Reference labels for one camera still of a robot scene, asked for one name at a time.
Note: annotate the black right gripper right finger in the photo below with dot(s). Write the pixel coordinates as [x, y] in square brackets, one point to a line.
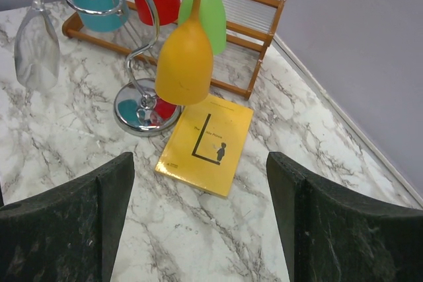
[331, 233]

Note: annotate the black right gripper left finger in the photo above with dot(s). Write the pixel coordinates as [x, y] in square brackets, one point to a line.
[70, 232]

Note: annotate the clear wine glass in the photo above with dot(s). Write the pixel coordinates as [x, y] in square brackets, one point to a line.
[36, 50]

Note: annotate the orange plastic wine glass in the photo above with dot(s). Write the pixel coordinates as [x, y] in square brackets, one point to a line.
[185, 64]

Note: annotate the green plastic wine glass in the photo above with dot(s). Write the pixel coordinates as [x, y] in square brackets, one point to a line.
[213, 19]

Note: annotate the chrome wine glass rack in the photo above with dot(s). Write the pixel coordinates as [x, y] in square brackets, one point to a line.
[137, 108]

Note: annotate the wooden dish rack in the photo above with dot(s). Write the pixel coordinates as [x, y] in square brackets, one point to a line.
[237, 34]

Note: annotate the yellow Little Prince book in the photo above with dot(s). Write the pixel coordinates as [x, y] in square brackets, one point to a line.
[205, 147]

